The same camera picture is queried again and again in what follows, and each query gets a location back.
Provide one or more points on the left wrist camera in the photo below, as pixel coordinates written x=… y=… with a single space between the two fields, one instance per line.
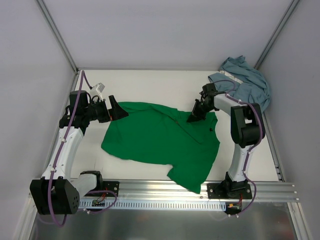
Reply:
x=96 y=92

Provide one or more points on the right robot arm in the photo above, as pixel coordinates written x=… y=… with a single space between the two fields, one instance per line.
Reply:
x=247 y=131

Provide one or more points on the green t shirt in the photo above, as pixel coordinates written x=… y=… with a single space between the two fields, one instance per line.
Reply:
x=161 y=135

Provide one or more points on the right aluminium frame post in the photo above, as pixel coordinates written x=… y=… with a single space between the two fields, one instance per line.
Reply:
x=289 y=12

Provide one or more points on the aluminium frame post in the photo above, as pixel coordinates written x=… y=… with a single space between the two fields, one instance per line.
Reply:
x=289 y=12
x=56 y=33

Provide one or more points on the left aluminium frame post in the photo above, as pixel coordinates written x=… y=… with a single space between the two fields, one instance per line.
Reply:
x=56 y=33

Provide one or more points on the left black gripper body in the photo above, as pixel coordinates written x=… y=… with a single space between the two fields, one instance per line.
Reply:
x=110 y=108

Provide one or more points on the blue grey t shirt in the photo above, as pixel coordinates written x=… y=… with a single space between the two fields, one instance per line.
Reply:
x=242 y=82

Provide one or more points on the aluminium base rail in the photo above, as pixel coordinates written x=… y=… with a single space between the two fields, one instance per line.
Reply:
x=138 y=189

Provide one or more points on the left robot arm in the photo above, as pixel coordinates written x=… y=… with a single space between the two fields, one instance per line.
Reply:
x=72 y=129

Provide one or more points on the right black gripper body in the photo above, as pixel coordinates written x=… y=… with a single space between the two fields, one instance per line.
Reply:
x=200 y=107

